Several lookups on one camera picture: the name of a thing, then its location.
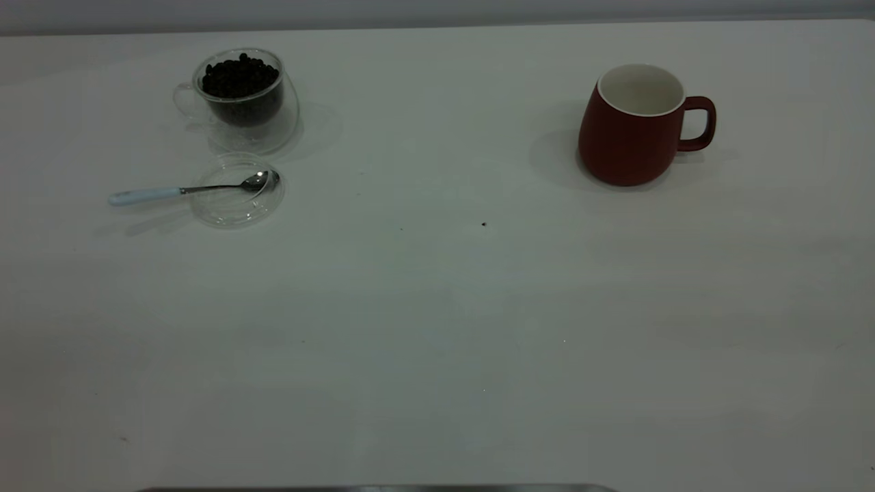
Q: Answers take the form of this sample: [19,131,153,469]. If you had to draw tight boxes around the red ceramic mug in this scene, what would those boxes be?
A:
[578,64,717,187]

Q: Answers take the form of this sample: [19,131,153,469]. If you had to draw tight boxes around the steel spoon pale blue handle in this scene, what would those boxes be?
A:
[108,170,280,207]

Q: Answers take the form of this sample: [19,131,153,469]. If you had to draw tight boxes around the clear round glass lid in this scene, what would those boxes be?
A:
[189,152,285,229]

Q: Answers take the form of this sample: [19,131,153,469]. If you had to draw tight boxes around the dark coffee beans pile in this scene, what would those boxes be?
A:
[201,53,284,127]

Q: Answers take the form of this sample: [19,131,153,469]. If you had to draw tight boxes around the clear double-wall glass cup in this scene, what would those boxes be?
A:
[173,47,300,155]

